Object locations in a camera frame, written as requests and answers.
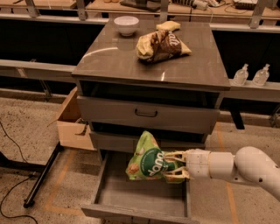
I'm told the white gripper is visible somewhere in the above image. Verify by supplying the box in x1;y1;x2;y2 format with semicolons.
164;149;210;179

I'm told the green rice chip bag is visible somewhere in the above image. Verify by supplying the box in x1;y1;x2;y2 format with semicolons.
126;131;185;183

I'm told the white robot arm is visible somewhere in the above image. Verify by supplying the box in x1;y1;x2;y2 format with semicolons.
164;146;280;200

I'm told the grey open bottom drawer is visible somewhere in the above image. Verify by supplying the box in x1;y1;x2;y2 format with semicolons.
81;151;200;224

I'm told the grey middle drawer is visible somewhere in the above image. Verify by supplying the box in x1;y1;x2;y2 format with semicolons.
89;131;207;154

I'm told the grey drawer cabinet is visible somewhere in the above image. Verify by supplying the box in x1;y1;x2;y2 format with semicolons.
73;20;230;140

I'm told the grey top drawer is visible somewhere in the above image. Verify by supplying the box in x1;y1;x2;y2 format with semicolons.
77;96;220;134

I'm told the brown chip bag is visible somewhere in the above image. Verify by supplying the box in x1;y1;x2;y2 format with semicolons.
136;30;192;63

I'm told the clear bottle left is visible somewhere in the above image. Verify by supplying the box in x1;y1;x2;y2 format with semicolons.
233;64;249;86

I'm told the cardboard box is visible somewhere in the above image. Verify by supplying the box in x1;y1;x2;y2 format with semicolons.
50;87;95;151

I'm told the yellow sponge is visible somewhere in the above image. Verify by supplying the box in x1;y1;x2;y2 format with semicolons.
156;21;181;32

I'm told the white bowl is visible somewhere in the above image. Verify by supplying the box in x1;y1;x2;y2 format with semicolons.
114;16;139;36

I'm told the black metal floor bar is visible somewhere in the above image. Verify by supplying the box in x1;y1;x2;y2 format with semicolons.
24;143;63;208

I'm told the black floor cable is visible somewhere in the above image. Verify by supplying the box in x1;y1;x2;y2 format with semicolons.
0;122;39;224

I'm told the grey metal shelf rail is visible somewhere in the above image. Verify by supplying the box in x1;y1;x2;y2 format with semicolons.
0;59;75;83

